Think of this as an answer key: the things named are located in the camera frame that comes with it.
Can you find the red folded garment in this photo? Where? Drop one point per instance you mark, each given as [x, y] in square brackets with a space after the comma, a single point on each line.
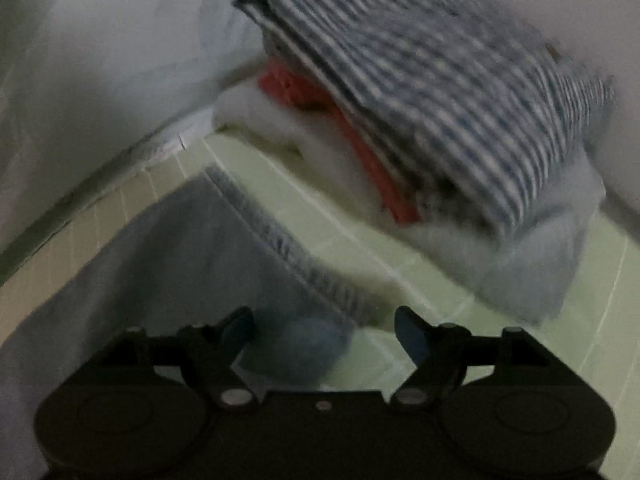
[320, 105]

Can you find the light grey-blue garment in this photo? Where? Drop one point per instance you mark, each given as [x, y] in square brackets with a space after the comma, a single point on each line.
[165, 265]

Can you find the green grid mat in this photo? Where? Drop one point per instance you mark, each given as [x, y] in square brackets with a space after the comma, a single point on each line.
[350, 240]

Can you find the blue white striped folded garment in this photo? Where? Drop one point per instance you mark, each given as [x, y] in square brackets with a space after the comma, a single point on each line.
[425, 85]

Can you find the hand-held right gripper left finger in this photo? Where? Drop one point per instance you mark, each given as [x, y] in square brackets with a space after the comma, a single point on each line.
[237, 331]

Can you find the white bed sheet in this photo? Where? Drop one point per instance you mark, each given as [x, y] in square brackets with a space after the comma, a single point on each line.
[100, 60]

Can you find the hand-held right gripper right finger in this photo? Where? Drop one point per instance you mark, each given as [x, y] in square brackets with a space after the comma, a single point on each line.
[411, 336]

